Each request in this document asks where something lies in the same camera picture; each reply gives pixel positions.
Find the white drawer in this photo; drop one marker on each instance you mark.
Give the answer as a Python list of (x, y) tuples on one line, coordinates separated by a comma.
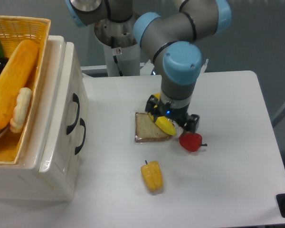
[(66, 136), (64, 185)]

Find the orange toy baguette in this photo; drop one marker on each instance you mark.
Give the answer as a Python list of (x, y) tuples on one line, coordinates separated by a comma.
[(14, 77)]

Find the yellow toy banana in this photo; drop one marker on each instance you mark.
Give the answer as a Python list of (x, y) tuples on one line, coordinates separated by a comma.
[(164, 124)]

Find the cream toy croissant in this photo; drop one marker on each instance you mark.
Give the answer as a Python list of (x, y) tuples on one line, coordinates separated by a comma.
[(20, 110)]

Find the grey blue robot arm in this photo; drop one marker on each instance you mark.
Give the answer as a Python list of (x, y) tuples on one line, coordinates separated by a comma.
[(168, 43)]

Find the red toy bell pepper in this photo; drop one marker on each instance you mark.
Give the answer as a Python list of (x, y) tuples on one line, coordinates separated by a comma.
[(191, 141)]

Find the yellow wicker basket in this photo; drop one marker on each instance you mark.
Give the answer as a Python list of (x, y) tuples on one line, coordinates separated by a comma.
[(13, 30)]

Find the toy bread slice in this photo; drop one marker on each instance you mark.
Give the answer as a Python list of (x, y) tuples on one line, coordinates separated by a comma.
[(147, 131)]

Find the white top drawer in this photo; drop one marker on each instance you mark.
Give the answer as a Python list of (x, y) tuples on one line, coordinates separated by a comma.
[(66, 136)]

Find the yellow toy bell pepper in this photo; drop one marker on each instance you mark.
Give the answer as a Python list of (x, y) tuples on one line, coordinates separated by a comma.
[(152, 175)]

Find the white drawer cabinet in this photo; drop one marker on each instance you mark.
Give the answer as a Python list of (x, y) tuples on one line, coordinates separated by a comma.
[(23, 180)]

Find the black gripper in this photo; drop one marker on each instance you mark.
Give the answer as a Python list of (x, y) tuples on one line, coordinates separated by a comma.
[(175, 110)]

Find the white bottom drawer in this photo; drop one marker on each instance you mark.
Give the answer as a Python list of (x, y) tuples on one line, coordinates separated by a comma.
[(64, 185)]

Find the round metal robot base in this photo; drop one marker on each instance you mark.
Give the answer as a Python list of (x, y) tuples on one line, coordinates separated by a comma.
[(121, 51)]

